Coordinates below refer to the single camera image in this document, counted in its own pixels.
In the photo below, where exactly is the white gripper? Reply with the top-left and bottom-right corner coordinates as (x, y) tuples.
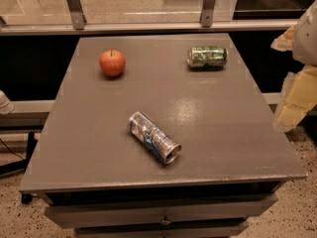
(270, 1), (317, 132)

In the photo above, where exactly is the green soda can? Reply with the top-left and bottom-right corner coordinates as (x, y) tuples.
(187, 46), (228, 68)

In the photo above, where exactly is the silver blue redbull can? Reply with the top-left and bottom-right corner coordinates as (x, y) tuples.
(129, 111), (181, 165)

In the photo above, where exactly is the red apple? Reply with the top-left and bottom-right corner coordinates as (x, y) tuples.
(99, 49), (126, 77)

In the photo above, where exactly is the grey cabinet with drawers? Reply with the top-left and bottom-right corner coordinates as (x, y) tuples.
(20, 34), (306, 238)

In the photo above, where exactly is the white object at left edge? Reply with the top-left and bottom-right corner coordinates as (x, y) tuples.
(0, 90), (14, 114)

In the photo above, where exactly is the right metal railing post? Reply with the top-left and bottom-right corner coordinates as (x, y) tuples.
(200, 0), (216, 28)

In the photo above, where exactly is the metal railing post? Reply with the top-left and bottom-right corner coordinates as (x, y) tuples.
(66, 0), (86, 30)
(200, 0), (216, 28)

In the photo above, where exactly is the left metal railing post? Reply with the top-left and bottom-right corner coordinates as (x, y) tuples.
(66, 0), (86, 30)

